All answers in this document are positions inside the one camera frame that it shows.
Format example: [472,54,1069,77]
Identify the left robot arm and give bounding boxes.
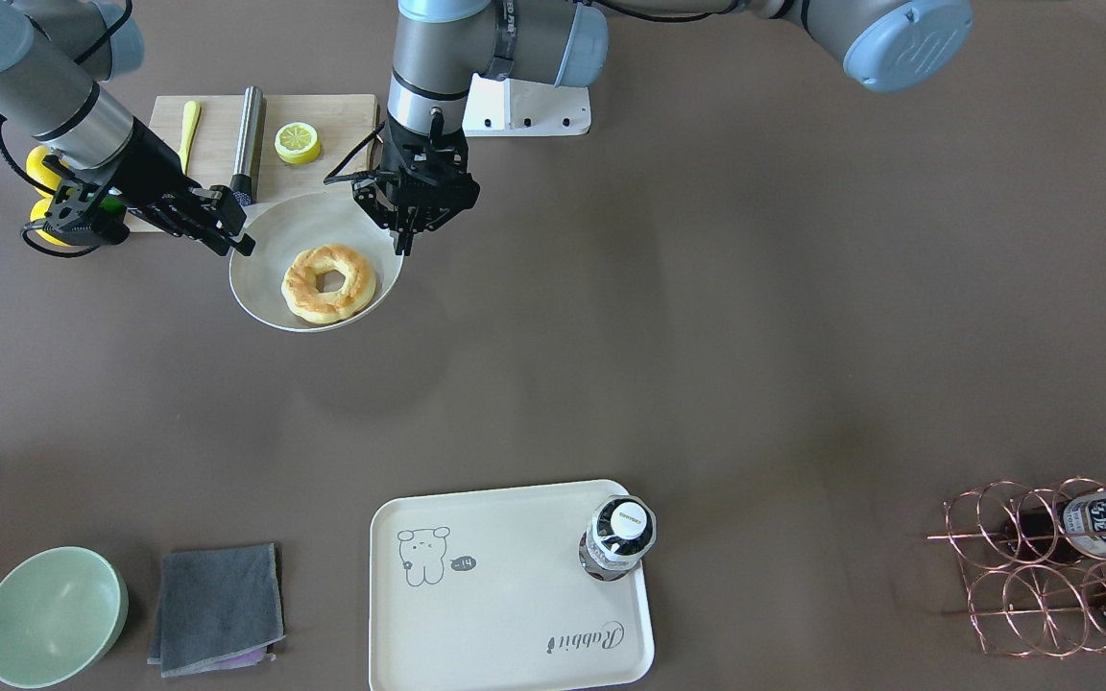
[349,1,974,255]

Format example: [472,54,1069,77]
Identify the lower yellow lemon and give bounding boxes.
[27,197,73,249]

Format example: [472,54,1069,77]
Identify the wooden cutting board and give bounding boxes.
[148,93,378,216]

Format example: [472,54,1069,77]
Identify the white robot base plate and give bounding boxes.
[465,75,592,137]

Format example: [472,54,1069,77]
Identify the green ceramic bowl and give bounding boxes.
[0,546,129,688]

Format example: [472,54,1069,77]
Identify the steel muddler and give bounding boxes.
[228,84,265,208]

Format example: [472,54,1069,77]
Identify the yellow plastic knife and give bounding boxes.
[179,100,202,174]

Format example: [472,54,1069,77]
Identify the cream rabbit tray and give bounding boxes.
[369,478,657,690]

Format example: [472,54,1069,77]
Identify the white round plate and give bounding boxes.
[228,192,404,333]

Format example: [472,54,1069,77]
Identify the dark bottle in rack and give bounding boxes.
[999,490,1106,565]

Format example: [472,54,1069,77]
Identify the yellow lemon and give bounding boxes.
[25,145,62,200]
[27,197,73,249]

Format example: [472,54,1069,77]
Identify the dark tea bottle on tray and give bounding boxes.
[578,494,657,582]

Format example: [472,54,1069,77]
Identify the grey folded cloth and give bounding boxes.
[148,542,286,679]

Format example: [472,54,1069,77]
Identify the copper wire bottle rack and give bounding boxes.
[935,477,1106,657]

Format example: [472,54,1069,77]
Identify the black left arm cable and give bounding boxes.
[323,115,392,187]

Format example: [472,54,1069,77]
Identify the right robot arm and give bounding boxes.
[0,1,254,258]

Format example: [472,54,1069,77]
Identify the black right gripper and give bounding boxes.
[102,121,255,255]

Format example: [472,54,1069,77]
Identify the green lime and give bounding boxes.
[98,193,127,216]

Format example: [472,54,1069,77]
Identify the glazed ring donut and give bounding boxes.
[281,242,376,324]

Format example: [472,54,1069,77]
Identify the upper yellow lemon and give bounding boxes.
[25,145,62,200]

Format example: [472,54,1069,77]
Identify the half lemon slice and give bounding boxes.
[273,122,324,165]

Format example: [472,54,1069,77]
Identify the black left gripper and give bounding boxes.
[351,121,480,255]

